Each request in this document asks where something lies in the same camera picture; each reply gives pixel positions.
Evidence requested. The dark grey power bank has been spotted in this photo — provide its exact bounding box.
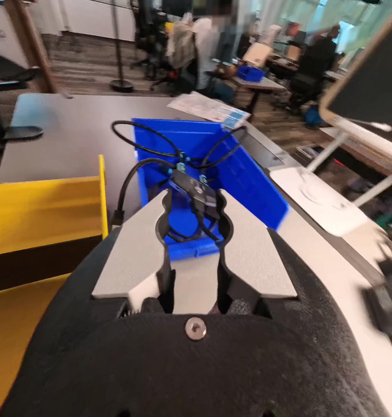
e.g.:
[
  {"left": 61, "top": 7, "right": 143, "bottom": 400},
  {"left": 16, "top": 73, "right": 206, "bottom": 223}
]
[{"left": 362, "top": 283, "right": 392, "bottom": 340}]

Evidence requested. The white boxy device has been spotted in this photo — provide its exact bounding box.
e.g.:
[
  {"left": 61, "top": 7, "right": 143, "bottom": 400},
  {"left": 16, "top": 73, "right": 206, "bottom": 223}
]
[{"left": 243, "top": 42, "right": 273, "bottom": 68}]

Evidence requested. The black braided switch cable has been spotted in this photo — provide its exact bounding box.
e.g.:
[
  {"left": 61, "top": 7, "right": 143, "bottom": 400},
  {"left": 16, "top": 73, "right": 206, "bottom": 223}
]
[{"left": 112, "top": 158, "right": 222, "bottom": 243}]

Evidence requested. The black hdmi switch box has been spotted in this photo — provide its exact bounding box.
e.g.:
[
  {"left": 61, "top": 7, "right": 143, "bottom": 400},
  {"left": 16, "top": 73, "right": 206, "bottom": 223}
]
[{"left": 169, "top": 169, "right": 221, "bottom": 219}]

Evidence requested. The yellow plastic bin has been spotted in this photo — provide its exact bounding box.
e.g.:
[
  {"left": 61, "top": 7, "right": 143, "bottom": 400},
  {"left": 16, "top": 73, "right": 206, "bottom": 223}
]
[{"left": 0, "top": 155, "right": 109, "bottom": 415}]

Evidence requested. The beige hanging jacket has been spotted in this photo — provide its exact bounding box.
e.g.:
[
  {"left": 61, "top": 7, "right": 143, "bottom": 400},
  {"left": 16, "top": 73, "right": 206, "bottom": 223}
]
[{"left": 167, "top": 15, "right": 199, "bottom": 71}]

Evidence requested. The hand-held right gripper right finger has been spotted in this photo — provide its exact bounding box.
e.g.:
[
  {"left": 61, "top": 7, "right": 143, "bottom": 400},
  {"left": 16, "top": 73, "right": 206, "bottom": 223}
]
[{"left": 216, "top": 189, "right": 298, "bottom": 309}]

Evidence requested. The small blue bin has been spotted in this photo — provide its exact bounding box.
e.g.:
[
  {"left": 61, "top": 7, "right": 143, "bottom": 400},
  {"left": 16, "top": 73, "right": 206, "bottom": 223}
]
[{"left": 238, "top": 65, "right": 265, "bottom": 83}]

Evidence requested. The black Fosmon HDMI switch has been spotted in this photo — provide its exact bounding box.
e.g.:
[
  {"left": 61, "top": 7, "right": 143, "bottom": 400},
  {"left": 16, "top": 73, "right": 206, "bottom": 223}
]
[{"left": 0, "top": 235, "right": 103, "bottom": 294}]

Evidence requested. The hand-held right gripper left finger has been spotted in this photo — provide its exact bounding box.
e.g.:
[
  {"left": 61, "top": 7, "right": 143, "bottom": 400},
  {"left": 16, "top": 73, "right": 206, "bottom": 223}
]
[{"left": 91, "top": 189, "right": 173, "bottom": 309}]

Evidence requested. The wooden office table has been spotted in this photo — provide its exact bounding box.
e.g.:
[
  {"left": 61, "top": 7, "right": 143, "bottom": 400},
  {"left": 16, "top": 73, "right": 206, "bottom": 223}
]
[{"left": 212, "top": 72, "right": 287, "bottom": 118}]

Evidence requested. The printed paper sheet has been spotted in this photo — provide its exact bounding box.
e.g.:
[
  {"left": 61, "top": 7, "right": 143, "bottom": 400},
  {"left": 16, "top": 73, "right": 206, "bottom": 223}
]
[{"left": 167, "top": 92, "right": 252, "bottom": 128}]

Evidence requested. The blue plastic bin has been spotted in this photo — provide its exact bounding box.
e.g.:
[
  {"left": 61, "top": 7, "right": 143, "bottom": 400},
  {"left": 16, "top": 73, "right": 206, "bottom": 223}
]
[{"left": 132, "top": 118, "right": 290, "bottom": 262}]

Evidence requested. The black disc floor stand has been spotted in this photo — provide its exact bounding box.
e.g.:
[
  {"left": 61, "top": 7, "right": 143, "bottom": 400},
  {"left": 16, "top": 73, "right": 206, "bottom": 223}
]
[{"left": 110, "top": 0, "right": 135, "bottom": 93}]

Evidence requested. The blue waste container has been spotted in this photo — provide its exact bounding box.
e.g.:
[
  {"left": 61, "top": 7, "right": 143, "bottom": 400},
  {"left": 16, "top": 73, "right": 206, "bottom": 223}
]
[{"left": 305, "top": 106, "right": 324, "bottom": 128}]

